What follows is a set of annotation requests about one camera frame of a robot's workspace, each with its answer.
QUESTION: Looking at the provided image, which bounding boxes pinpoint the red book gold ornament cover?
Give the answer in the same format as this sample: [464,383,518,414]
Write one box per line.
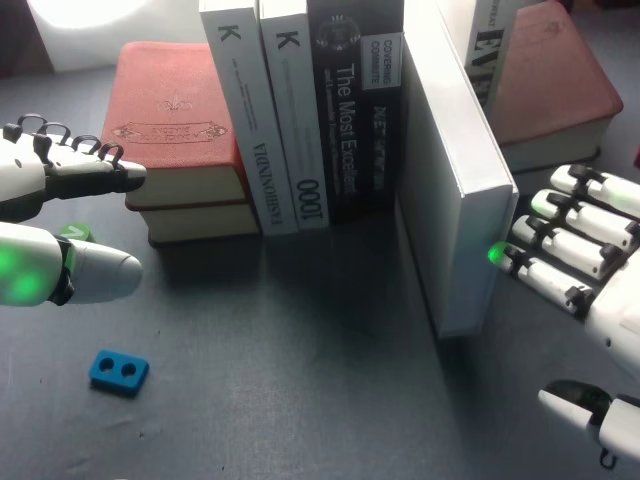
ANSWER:
[99,41,251,211]

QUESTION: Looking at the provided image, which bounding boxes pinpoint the green block white mark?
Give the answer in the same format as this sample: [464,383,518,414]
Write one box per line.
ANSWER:
[58,223,97,245]

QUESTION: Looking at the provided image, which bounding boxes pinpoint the white book 100 spine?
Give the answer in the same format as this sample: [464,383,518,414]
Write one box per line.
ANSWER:
[258,0,331,232]

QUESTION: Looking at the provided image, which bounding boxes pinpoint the blue block two holes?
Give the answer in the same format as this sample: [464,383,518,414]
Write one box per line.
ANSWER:
[88,348,150,400]

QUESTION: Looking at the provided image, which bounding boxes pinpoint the white hardcover book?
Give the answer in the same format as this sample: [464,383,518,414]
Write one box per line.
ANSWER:
[397,0,520,340]

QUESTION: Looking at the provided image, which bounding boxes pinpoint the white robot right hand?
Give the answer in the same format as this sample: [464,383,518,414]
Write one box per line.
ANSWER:
[487,163,640,469]

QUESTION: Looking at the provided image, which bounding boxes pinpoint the white book FASHIONINDIA spine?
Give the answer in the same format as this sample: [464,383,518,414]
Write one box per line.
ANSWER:
[198,0,300,237]

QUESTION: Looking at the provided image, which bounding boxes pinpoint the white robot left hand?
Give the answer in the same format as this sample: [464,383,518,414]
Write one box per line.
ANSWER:
[0,113,148,307]

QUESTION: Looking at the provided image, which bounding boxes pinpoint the black book The Most Excellent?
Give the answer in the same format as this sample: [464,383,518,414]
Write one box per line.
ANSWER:
[306,0,371,225]

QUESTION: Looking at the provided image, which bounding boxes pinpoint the thick red book script title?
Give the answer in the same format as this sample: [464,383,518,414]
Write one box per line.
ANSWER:
[492,0,626,176]

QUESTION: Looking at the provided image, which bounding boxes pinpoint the grey table cloth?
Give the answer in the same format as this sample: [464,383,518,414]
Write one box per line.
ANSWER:
[0,0,640,480]

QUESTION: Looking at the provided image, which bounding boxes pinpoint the thick book EVER title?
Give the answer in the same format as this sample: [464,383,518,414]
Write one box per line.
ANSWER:
[463,0,520,110]

